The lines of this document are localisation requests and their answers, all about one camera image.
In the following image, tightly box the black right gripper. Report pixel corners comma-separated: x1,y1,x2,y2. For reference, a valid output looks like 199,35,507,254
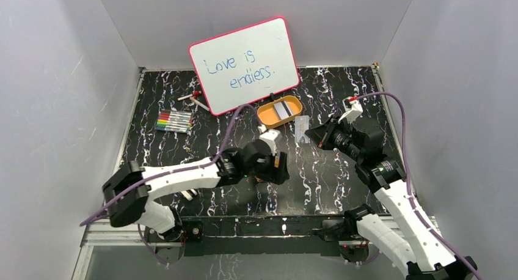
305,114,363,163

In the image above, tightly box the silver VIP card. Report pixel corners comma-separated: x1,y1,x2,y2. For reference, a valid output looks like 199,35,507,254
294,116,310,144

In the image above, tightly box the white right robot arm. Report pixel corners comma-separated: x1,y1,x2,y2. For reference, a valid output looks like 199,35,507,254
305,117,477,279

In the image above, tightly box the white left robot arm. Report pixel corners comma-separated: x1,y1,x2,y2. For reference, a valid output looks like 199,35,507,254
102,139,290,241

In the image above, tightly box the card with black stripe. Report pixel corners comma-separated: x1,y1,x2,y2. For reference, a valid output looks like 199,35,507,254
273,101,293,120

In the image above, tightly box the orange oval tray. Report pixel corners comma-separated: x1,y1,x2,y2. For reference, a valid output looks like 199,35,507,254
257,95,303,129

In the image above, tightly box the small white object on table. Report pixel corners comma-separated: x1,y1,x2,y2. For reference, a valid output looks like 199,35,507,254
180,189,199,201

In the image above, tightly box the white marker pen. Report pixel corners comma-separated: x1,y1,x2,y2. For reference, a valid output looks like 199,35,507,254
189,97,210,111

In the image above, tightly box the pack of coloured markers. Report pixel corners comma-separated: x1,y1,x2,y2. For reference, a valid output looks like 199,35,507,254
155,110,192,133

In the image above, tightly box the red capped marker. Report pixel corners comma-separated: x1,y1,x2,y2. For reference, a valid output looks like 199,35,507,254
177,90,202,101

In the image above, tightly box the pink framed whiteboard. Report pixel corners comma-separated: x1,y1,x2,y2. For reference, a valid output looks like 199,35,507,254
189,17,300,116

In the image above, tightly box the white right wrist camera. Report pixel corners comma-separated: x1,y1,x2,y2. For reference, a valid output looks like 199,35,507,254
338,97,363,124

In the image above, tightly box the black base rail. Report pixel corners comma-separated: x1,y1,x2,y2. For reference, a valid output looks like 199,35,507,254
144,215,377,264

